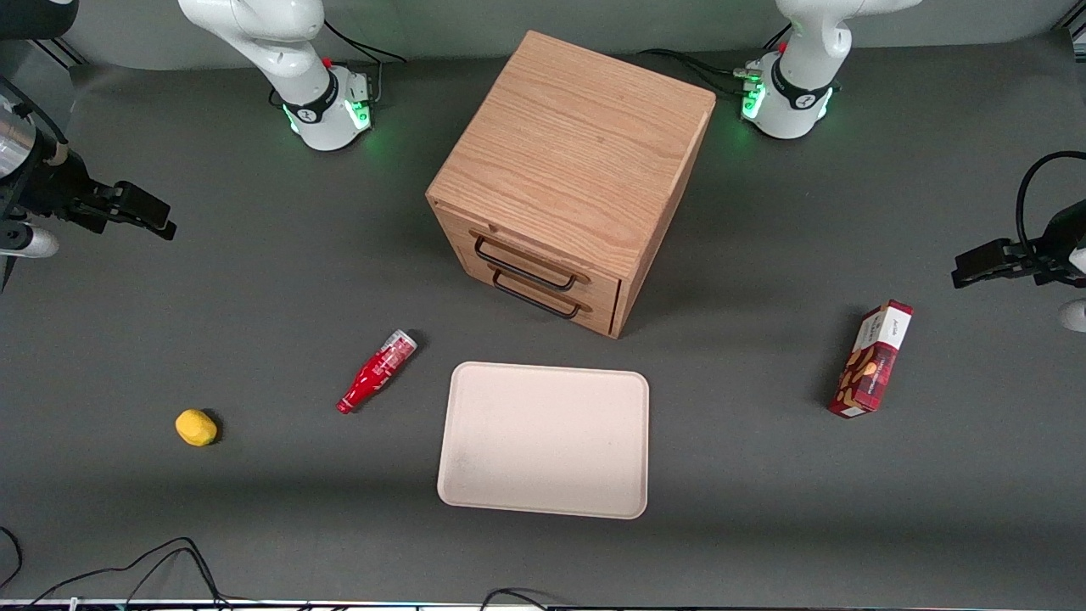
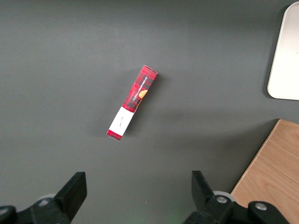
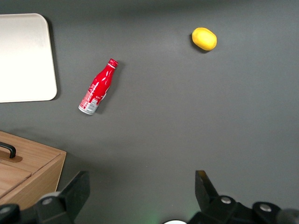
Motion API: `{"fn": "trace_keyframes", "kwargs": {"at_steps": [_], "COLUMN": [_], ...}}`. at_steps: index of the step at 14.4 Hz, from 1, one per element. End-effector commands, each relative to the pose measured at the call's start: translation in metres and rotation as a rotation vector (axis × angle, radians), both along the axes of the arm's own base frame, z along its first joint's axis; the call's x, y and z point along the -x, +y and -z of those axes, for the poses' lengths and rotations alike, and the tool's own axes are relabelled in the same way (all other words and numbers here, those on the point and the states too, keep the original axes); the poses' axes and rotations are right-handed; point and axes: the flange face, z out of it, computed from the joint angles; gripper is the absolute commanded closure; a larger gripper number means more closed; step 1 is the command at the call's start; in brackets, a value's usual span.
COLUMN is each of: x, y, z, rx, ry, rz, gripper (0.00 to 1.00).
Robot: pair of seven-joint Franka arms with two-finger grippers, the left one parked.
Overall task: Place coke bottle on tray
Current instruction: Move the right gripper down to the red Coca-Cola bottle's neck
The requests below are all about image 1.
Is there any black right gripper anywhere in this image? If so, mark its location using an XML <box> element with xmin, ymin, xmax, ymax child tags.
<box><xmin>10</xmin><ymin>151</ymin><xmax>177</xmax><ymax>242</ymax></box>

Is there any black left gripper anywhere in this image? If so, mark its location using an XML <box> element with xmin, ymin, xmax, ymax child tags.
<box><xmin>951</xmin><ymin>199</ymin><xmax>1086</xmax><ymax>290</ymax></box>

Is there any red coke bottle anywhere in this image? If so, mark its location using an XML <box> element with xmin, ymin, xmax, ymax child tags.
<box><xmin>336</xmin><ymin>329</ymin><xmax>419</xmax><ymax>416</ymax></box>

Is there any beige plastic tray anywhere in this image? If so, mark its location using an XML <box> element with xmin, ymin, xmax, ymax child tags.
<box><xmin>436</xmin><ymin>362</ymin><xmax>651</xmax><ymax>520</ymax></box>

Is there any red cookie box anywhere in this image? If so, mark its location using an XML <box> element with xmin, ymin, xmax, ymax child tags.
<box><xmin>828</xmin><ymin>299</ymin><xmax>915</xmax><ymax>419</ymax></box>

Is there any yellow lemon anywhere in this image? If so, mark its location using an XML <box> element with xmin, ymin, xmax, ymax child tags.
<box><xmin>175</xmin><ymin>409</ymin><xmax>219</xmax><ymax>448</ymax></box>

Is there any wooden drawer cabinet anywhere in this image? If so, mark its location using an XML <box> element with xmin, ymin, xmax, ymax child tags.
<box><xmin>426</xmin><ymin>30</ymin><xmax>717</xmax><ymax>339</ymax></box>

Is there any black left gripper cable loop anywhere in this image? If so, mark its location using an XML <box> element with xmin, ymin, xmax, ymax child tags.
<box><xmin>1015</xmin><ymin>150</ymin><xmax>1086</xmax><ymax>260</ymax></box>

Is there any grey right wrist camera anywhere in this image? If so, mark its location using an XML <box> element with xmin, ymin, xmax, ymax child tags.
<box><xmin>0</xmin><ymin>225</ymin><xmax>60</xmax><ymax>259</ymax></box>

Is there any black cable along right arm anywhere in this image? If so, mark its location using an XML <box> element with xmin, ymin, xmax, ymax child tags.
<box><xmin>0</xmin><ymin>75</ymin><xmax>70</xmax><ymax>171</ymax></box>

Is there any aluminium frame rail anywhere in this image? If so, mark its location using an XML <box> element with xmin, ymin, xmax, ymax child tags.
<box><xmin>32</xmin><ymin>36</ymin><xmax>88</xmax><ymax>70</ymax></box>

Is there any black right arm base cable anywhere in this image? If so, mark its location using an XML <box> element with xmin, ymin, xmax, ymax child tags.
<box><xmin>321</xmin><ymin>19</ymin><xmax>408</xmax><ymax>104</ymax></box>

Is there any black arm base cable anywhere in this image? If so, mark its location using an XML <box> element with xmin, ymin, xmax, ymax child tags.
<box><xmin>321</xmin><ymin>19</ymin><xmax>408</xmax><ymax>104</ymax></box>
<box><xmin>636</xmin><ymin>24</ymin><xmax>794</xmax><ymax>96</ymax></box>

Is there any long black table-edge cable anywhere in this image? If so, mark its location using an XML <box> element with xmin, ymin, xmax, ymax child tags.
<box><xmin>24</xmin><ymin>536</ymin><xmax>234</xmax><ymax>608</ymax></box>

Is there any black left arm base cable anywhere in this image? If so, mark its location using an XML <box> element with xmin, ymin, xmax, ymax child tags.
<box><xmin>636</xmin><ymin>24</ymin><xmax>794</xmax><ymax>96</ymax></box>

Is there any black curved edge cable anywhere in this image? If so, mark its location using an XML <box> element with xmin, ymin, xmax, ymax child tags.
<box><xmin>0</xmin><ymin>525</ymin><xmax>24</xmax><ymax>591</ymax></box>

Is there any black metal drawer handle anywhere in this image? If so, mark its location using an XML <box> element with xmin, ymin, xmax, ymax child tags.
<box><xmin>492</xmin><ymin>270</ymin><xmax>585</xmax><ymax>321</ymax></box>
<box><xmin>473</xmin><ymin>235</ymin><xmax>579</xmax><ymax>292</ymax></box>

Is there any short black table-edge cable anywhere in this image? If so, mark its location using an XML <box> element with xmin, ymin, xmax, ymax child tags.
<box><xmin>479</xmin><ymin>587</ymin><xmax>557</xmax><ymax>611</ymax></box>

